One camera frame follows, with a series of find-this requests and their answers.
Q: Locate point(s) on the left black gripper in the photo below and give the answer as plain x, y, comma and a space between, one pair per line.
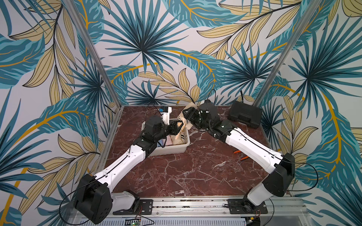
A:
174, 125

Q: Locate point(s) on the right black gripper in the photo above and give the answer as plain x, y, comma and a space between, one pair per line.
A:
191, 113

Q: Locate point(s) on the beige plastic storage box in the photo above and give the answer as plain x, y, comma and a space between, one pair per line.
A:
172, 148

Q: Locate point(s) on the pink umbrella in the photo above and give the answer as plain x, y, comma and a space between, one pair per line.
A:
168, 141

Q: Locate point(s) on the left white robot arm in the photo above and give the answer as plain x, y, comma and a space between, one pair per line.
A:
93, 196

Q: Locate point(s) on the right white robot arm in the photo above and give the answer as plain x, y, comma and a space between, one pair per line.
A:
280, 167

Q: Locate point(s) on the black plastic tool case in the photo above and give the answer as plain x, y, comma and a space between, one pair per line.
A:
246, 114

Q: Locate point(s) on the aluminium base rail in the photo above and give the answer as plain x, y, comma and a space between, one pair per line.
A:
208, 211

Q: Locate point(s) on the left aluminium corner post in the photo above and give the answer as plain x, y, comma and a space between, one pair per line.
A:
75, 16

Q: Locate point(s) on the aluminium corner post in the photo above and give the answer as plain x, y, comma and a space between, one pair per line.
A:
75, 16
312, 7

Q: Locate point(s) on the right aluminium corner post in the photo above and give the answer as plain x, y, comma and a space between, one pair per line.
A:
312, 7

